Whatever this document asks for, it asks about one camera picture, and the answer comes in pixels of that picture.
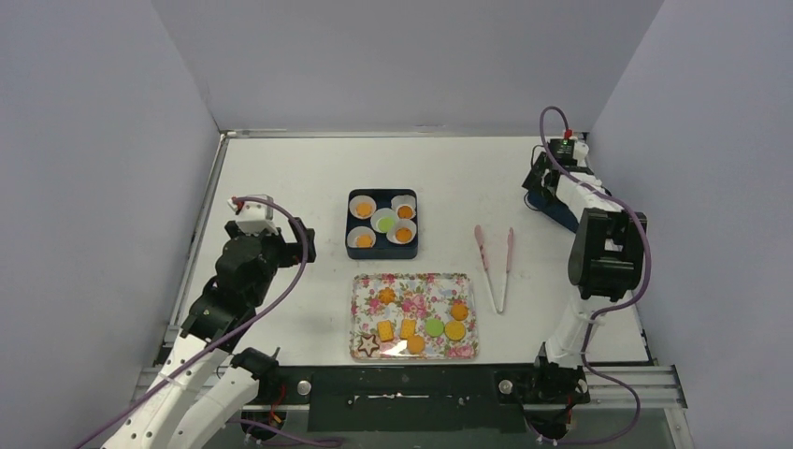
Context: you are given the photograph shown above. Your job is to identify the dark blue box lid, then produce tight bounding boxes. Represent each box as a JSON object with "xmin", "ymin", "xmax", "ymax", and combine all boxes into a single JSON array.
[{"xmin": 524, "ymin": 189, "xmax": 579, "ymax": 234}]

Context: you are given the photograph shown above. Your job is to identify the green round cookie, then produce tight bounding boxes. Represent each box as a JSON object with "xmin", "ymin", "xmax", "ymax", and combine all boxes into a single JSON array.
[
  {"xmin": 425, "ymin": 318, "xmax": 445, "ymax": 339},
  {"xmin": 377, "ymin": 216, "xmax": 396, "ymax": 233}
]

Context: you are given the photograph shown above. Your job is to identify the pink cat paw tongs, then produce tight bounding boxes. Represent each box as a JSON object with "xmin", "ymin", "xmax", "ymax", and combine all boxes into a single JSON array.
[{"xmin": 473, "ymin": 224, "xmax": 516, "ymax": 315}]

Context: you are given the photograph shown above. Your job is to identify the orange speckled round cookie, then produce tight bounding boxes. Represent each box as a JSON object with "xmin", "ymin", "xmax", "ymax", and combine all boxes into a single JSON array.
[{"xmin": 395, "ymin": 227, "xmax": 413, "ymax": 244}]

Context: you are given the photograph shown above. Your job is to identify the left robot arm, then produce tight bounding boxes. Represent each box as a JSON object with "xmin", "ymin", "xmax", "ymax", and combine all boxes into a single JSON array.
[{"xmin": 103, "ymin": 213, "xmax": 316, "ymax": 448}]

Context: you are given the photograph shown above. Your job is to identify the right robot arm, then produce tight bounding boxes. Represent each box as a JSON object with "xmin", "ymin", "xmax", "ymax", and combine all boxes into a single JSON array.
[{"xmin": 264, "ymin": 138, "xmax": 642, "ymax": 366}]

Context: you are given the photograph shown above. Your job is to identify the white paper cup front-left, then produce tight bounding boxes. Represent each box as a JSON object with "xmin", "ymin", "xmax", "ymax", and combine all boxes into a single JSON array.
[{"xmin": 346, "ymin": 226, "xmax": 377, "ymax": 249}]

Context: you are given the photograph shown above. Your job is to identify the white paper cup back-left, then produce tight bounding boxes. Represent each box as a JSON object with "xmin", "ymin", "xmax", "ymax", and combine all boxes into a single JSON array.
[{"xmin": 348, "ymin": 195, "xmax": 378, "ymax": 220}]

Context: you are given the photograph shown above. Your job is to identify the dark blue square box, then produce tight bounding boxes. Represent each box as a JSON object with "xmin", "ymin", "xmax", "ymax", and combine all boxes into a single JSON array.
[{"xmin": 345, "ymin": 188, "xmax": 419, "ymax": 260}]

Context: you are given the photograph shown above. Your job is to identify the white paper cup centre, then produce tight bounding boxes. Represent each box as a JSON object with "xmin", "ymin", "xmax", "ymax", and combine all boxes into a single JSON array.
[{"xmin": 370, "ymin": 208, "xmax": 399, "ymax": 233}]

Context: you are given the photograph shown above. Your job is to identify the white paper cup front-right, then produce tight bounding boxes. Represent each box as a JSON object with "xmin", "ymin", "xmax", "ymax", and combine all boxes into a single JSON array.
[{"xmin": 386, "ymin": 220, "xmax": 417, "ymax": 245}]

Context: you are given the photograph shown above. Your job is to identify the white paper cup back-right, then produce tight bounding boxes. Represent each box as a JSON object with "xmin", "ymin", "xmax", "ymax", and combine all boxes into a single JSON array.
[{"xmin": 391, "ymin": 195, "xmax": 417, "ymax": 220}]

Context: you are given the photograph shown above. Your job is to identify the square cracker left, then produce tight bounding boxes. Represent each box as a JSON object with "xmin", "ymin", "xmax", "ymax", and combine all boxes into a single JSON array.
[{"xmin": 376, "ymin": 320, "xmax": 395, "ymax": 342}]

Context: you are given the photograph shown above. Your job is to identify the square cracker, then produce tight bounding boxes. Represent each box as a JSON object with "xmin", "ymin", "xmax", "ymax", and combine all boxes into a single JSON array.
[
  {"xmin": 376, "ymin": 320, "xmax": 395, "ymax": 342},
  {"xmin": 399, "ymin": 318, "xmax": 417, "ymax": 340}
]

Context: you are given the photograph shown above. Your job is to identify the star chocolate cookie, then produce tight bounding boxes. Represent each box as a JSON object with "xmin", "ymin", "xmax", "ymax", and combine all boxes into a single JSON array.
[{"xmin": 355, "ymin": 334, "xmax": 380, "ymax": 358}]

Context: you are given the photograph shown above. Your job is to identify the square cracker right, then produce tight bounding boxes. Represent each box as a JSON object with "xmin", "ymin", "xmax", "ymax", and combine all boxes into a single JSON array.
[{"xmin": 399, "ymin": 318, "xmax": 417, "ymax": 340}]

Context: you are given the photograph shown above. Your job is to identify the floral rectangular tray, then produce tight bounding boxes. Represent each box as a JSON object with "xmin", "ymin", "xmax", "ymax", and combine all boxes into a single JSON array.
[{"xmin": 349, "ymin": 273, "xmax": 480, "ymax": 362}]

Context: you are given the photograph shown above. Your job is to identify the orange round cookie bottom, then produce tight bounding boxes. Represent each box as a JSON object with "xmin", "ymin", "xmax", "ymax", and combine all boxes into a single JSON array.
[{"xmin": 407, "ymin": 335, "xmax": 425, "ymax": 355}]

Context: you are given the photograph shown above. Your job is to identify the yellow waffle round cookie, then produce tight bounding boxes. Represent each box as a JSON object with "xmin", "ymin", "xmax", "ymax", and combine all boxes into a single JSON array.
[{"xmin": 443, "ymin": 320, "xmax": 467, "ymax": 341}]

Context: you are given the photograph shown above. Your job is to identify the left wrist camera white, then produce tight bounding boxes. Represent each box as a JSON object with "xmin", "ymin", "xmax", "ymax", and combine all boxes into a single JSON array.
[{"xmin": 227, "ymin": 196, "xmax": 278, "ymax": 236}]

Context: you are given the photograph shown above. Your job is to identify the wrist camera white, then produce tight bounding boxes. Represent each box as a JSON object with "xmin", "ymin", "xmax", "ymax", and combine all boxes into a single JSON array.
[
  {"xmin": 227, "ymin": 196, "xmax": 278, "ymax": 236},
  {"xmin": 572, "ymin": 139, "xmax": 589, "ymax": 166}
]

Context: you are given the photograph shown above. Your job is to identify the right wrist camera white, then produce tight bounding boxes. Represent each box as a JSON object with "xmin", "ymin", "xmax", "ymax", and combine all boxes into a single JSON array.
[{"xmin": 572, "ymin": 139, "xmax": 589, "ymax": 166}]

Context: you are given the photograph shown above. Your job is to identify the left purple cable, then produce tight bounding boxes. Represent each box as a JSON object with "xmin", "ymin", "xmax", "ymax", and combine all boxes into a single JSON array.
[{"xmin": 74, "ymin": 196, "xmax": 345, "ymax": 449}]

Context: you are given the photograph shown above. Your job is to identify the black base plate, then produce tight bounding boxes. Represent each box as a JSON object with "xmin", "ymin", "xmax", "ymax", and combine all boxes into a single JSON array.
[{"xmin": 242, "ymin": 363, "xmax": 590, "ymax": 433}]

